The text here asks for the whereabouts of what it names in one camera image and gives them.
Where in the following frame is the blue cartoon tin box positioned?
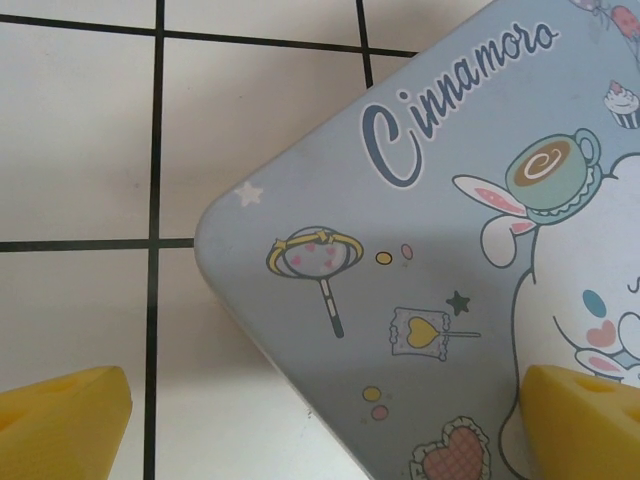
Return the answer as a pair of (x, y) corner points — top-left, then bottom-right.
(193, 0), (640, 480)

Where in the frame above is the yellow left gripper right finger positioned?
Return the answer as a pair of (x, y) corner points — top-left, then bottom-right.
(518, 363), (640, 480)

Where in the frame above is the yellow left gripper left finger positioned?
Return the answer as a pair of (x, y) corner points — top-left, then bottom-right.
(0, 364), (134, 480)

